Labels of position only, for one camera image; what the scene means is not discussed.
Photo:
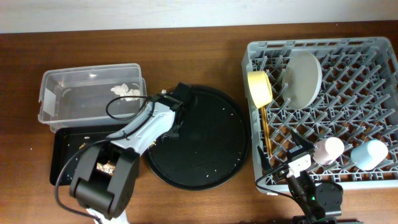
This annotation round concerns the light blue cup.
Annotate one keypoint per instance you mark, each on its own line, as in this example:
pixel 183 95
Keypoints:
pixel 368 155

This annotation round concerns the round black tray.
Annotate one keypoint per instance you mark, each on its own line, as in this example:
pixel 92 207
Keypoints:
pixel 212 146

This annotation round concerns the wooden chopstick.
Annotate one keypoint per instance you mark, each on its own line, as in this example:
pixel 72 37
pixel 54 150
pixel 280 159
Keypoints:
pixel 264 130
pixel 267 130

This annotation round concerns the grey round plate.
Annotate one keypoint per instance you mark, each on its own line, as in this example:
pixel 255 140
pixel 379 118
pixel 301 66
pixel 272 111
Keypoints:
pixel 303 76

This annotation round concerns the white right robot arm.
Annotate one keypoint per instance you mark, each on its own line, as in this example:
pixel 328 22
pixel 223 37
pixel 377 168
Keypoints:
pixel 319 200

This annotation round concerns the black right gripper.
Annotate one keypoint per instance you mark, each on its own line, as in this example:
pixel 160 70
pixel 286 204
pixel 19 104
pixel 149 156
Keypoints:
pixel 283 166

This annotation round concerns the pile of food scraps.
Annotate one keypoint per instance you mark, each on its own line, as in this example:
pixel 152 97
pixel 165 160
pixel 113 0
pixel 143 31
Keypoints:
pixel 106 168

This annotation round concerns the white tissue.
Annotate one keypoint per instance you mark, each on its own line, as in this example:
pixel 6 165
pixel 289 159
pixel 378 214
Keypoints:
pixel 129 94

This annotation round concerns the pink plastic cup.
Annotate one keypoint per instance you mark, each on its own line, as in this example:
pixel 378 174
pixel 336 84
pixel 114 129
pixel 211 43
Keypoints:
pixel 328 150

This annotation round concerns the clear plastic bin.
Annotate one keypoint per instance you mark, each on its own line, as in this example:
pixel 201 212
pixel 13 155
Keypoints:
pixel 74 97

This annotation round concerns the black rectangular tray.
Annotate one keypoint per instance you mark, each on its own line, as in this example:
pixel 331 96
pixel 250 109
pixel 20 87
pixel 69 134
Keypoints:
pixel 68 141

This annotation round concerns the grey dishwasher rack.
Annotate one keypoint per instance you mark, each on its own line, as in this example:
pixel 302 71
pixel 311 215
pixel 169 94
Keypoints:
pixel 357 103

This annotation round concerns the yellow bowl with food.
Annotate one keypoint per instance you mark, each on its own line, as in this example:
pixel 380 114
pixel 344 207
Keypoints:
pixel 260 88

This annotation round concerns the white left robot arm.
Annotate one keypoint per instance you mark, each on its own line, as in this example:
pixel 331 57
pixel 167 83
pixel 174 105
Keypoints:
pixel 106 200

